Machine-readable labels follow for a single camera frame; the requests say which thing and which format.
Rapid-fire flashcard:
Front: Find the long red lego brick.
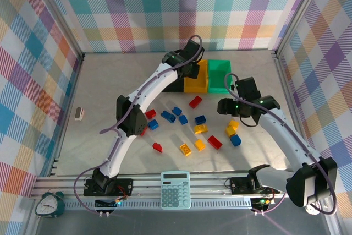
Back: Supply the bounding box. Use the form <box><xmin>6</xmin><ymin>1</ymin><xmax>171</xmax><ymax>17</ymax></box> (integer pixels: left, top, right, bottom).
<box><xmin>189</xmin><ymin>95</ymin><xmax>203</xmax><ymax>108</ymax></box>
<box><xmin>207</xmin><ymin>135</ymin><xmax>223</xmax><ymax>151</ymax></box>

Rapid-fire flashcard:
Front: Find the green plastic bin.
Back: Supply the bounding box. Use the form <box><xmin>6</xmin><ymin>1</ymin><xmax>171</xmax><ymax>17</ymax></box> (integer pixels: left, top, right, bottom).
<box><xmin>206</xmin><ymin>59</ymin><xmax>234</xmax><ymax>94</ymax></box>

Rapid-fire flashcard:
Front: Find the yellow plastic bin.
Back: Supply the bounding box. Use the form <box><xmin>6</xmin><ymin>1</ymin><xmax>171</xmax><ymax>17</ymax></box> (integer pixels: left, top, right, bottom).
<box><xmin>183</xmin><ymin>59</ymin><xmax>209</xmax><ymax>94</ymax></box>

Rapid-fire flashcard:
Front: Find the black plastic bin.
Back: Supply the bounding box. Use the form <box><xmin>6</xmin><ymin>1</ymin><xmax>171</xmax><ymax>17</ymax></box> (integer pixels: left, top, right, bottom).
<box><xmin>162</xmin><ymin>76</ymin><xmax>184</xmax><ymax>93</ymax></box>

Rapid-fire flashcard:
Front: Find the light teal calculator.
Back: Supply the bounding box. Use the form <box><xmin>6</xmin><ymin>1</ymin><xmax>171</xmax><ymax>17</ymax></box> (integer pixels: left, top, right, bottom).
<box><xmin>160</xmin><ymin>171</ymin><xmax>191</xmax><ymax>210</ymax></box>

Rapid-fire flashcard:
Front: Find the small white brown block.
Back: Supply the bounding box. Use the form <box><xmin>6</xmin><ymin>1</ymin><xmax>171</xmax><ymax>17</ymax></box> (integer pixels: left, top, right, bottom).
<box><xmin>74</xmin><ymin>106</ymin><xmax>85</xmax><ymax>122</ymax></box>

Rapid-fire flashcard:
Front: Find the perforated metal strip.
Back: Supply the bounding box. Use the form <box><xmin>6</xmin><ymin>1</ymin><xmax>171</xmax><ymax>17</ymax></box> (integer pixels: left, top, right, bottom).
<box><xmin>64</xmin><ymin>200</ymin><xmax>254</xmax><ymax>210</ymax></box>

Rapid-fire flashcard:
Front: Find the dark green alarm clock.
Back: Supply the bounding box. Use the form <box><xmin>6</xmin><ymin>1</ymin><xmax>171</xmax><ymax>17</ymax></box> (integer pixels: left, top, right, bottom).
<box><xmin>34</xmin><ymin>189</ymin><xmax>66</xmax><ymax>218</ymax></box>

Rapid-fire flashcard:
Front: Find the aluminium frame side rail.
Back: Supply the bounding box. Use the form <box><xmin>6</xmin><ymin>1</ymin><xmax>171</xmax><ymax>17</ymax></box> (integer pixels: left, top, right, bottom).
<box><xmin>48</xmin><ymin>53</ymin><xmax>86</xmax><ymax>178</ymax></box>
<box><xmin>272</xmin><ymin>50</ymin><xmax>342</xmax><ymax>235</ymax></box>

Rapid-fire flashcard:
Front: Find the aluminium frame post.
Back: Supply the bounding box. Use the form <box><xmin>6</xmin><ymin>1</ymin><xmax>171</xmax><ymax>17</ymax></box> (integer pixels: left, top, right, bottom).
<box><xmin>26</xmin><ymin>0</ymin><xmax>86</xmax><ymax>62</ymax></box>
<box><xmin>273</xmin><ymin>0</ymin><xmax>329</xmax><ymax>58</ymax></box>

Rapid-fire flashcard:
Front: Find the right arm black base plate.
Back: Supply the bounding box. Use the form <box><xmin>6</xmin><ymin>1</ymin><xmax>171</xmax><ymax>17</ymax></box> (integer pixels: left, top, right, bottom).
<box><xmin>229</xmin><ymin>176</ymin><xmax>265</xmax><ymax>195</ymax></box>

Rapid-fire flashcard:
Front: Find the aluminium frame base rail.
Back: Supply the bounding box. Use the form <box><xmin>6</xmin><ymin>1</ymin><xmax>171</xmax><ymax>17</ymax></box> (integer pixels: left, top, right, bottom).
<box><xmin>31</xmin><ymin>173</ymin><xmax>335</xmax><ymax>200</ymax></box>

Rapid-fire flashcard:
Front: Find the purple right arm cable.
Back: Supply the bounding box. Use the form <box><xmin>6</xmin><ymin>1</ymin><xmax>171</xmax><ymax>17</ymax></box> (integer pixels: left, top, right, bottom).
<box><xmin>224</xmin><ymin>73</ymin><xmax>338</xmax><ymax>216</ymax></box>

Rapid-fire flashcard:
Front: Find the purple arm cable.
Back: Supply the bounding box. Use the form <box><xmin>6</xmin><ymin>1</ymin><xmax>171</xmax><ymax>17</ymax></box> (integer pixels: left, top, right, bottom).
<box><xmin>73</xmin><ymin>34</ymin><xmax>205</xmax><ymax>216</ymax></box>
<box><xmin>224</xmin><ymin>73</ymin><xmax>338</xmax><ymax>216</ymax></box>

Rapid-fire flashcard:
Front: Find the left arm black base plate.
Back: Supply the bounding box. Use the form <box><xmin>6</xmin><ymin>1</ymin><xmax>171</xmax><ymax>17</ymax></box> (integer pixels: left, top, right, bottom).
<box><xmin>83</xmin><ymin>178</ymin><xmax>134</xmax><ymax>197</ymax></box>

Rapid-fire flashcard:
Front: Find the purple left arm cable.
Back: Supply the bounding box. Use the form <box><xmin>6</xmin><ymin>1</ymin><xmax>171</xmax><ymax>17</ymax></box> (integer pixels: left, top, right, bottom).
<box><xmin>73</xmin><ymin>34</ymin><xmax>205</xmax><ymax>216</ymax></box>

